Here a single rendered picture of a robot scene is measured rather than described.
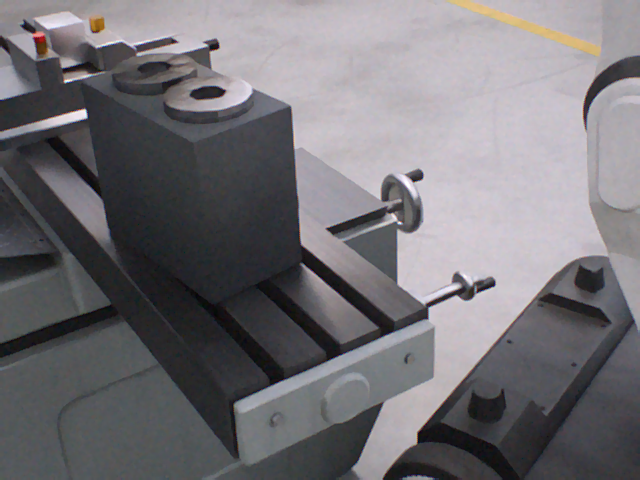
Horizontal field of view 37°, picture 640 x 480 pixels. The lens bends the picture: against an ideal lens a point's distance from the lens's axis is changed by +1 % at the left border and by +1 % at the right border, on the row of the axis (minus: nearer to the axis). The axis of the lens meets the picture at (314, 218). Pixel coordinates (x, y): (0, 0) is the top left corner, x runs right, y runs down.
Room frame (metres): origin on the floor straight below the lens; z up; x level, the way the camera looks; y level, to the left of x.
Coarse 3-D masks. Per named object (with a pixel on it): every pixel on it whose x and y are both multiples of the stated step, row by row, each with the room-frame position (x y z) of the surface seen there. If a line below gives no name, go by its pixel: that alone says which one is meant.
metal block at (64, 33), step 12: (60, 12) 1.37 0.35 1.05; (36, 24) 1.34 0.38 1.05; (48, 24) 1.32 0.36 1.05; (60, 24) 1.32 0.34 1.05; (72, 24) 1.32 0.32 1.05; (48, 36) 1.31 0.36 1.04; (60, 36) 1.31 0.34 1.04; (72, 36) 1.32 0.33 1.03; (84, 36) 1.33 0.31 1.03; (60, 48) 1.31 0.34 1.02; (72, 48) 1.32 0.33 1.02; (84, 48) 1.33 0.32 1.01; (60, 60) 1.31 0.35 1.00; (72, 60) 1.32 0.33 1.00; (84, 60) 1.33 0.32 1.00
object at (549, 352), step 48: (576, 288) 1.23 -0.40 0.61; (528, 336) 1.15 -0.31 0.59; (576, 336) 1.14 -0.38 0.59; (624, 336) 1.16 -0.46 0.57; (480, 384) 0.98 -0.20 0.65; (528, 384) 1.04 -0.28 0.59; (576, 384) 1.04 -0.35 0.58; (624, 384) 1.05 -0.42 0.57; (432, 432) 0.96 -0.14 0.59; (480, 432) 0.93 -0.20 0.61; (528, 432) 0.94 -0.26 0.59; (576, 432) 0.96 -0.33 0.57; (624, 432) 0.96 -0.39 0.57
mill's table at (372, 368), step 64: (0, 64) 1.55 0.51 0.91; (64, 192) 1.08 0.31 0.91; (128, 256) 0.92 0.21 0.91; (320, 256) 0.89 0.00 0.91; (128, 320) 0.89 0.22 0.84; (192, 320) 0.79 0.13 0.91; (256, 320) 0.78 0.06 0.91; (320, 320) 0.77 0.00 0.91; (384, 320) 0.78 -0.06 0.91; (192, 384) 0.74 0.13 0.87; (256, 384) 0.69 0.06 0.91; (320, 384) 0.70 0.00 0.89; (384, 384) 0.74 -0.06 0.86; (256, 448) 0.66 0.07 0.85
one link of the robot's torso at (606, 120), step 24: (600, 96) 0.98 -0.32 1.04; (624, 96) 0.97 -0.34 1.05; (600, 120) 0.97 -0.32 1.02; (624, 120) 0.96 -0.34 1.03; (600, 144) 0.97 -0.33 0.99; (624, 144) 0.96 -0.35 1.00; (600, 168) 0.97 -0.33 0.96; (624, 168) 0.95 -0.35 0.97; (600, 192) 0.97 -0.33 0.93; (624, 192) 0.95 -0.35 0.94; (600, 216) 0.99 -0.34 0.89; (624, 216) 0.96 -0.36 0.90; (624, 240) 0.98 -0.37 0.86; (624, 264) 0.99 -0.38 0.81; (624, 288) 0.99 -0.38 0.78
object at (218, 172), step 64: (128, 64) 0.98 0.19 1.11; (192, 64) 0.97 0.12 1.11; (128, 128) 0.90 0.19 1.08; (192, 128) 0.84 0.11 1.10; (256, 128) 0.85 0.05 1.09; (128, 192) 0.92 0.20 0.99; (192, 192) 0.82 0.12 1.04; (256, 192) 0.85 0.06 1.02; (192, 256) 0.83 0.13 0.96; (256, 256) 0.84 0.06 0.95
